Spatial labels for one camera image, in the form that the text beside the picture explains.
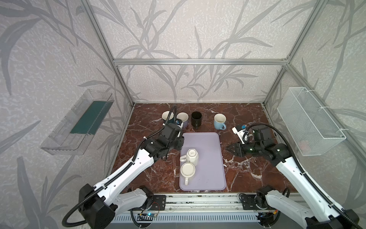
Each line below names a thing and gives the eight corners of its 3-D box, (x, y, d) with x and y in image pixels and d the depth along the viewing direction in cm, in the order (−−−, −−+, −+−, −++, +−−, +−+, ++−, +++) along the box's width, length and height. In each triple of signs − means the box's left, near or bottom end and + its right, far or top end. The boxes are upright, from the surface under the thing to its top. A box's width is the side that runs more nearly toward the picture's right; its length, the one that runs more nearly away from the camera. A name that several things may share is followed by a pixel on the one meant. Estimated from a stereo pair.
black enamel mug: (188, 128, 107) (187, 120, 100) (193, 118, 113) (193, 110, 106) (197, 131, 105) (197, 123, 98) (202, 121, 111) (203, 113, 104)
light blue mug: (214, 133, 104) (215, 125, 96) (212, 122, 111) (214, 113, 102) (224, 133, 104) (227, 125, 96) (222, 122, 111) (225, 113, 102)
